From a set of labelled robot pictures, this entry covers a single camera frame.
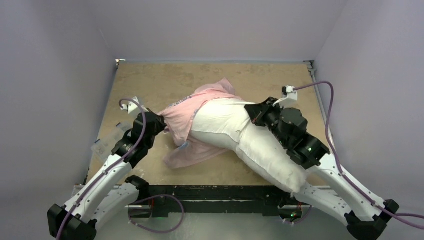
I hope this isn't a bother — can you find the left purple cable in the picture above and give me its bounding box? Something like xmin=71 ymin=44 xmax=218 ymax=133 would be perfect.
xmin=55 ymin=98 xmax=148 ymax=240

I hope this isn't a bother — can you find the pink pillow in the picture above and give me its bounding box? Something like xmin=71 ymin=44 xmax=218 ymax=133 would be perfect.
xmin=159 ymin=78 xmax=239 ymax=169

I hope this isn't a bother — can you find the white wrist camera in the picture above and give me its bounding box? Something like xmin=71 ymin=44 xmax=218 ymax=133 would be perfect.
xmin=272 ymin=85 xmax=298 ymax=109
xmin=118 ymin=96 xmax=148 ymax=119

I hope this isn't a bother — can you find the black base bar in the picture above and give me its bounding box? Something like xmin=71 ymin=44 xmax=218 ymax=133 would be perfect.
xmin=128 ymin=185 xmax=299 ymax=218

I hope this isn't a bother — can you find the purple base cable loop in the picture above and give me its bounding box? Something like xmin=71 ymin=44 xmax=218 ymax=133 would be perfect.
xmin=128 ymin=194 xmax=185 ymax=235

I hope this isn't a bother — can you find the clear plastic bag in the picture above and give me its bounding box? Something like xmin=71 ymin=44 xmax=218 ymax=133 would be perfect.
xmin=91 ymin=121 xmax=132 ymax=164

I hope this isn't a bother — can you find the white pillow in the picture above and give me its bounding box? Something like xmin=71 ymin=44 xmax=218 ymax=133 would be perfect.
xmin=190 ymin=98 xmax=308 ymax=194

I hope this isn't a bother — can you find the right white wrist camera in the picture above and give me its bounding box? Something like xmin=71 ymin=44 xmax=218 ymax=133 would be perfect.
xmin=272 ymin=85 xmax=298 ymax=109

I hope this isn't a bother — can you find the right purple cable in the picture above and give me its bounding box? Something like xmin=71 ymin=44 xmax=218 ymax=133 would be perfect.
xmin=293 ymin=81 xmax=424 ymax=231

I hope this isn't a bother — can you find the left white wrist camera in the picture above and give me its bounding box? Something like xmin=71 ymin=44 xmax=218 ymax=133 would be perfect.
xmin=118 ymin=96 xmax=148 ymax=119

